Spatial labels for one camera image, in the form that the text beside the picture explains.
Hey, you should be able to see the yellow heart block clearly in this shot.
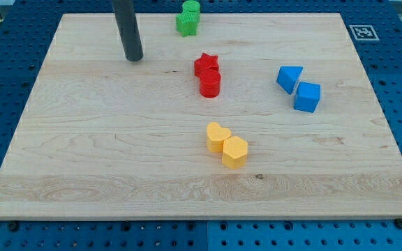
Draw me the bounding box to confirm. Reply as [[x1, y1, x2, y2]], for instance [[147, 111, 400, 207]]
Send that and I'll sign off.
[[206, 122, 232, 153]]

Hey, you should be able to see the yellow hexagon block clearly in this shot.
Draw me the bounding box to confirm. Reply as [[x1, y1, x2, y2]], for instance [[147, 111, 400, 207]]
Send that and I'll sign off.
[[222, 136, 248, 169]]

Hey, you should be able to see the red cylinder block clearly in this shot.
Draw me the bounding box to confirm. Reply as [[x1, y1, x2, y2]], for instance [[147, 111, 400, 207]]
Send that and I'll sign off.
[[200, 69, 221, 98]]

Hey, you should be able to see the red star block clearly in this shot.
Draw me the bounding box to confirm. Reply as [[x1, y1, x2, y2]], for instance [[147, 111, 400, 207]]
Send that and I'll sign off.
[[193, 52, 219, 77]]

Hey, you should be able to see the light wooden board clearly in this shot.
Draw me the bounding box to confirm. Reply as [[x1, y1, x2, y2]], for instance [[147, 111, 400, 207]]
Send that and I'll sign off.
[[0, 13, 402, 221]]

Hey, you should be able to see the blue triangular prism block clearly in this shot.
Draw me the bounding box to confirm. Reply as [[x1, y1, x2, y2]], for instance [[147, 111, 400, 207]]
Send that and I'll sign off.
[[276, 66, 304, 94]]

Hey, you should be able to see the green star block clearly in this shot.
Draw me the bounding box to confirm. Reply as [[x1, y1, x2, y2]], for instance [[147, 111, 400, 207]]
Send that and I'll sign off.
[[176, 11, 200, 37]]

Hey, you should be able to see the blue cube block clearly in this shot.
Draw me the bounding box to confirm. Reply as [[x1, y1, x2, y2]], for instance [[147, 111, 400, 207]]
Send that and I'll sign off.
[[294, 82, 321, 113]]

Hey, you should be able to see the green cylinder block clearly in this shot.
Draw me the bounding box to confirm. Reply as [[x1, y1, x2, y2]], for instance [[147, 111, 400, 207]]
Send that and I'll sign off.
[[182, 0, 201, 16]]

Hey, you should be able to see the dark grey cylindrical robot stick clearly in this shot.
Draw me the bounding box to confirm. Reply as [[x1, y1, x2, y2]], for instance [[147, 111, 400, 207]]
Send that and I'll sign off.
[[111, 0, 143, 61]]

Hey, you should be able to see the white fiducial marker tag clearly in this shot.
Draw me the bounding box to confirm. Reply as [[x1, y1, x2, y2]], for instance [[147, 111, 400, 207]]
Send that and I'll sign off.
[[350, 24, 379, 41]]

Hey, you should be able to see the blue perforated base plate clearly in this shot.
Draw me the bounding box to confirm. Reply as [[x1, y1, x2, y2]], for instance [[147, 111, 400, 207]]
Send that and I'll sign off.
[[0, 0, 402, 250]]

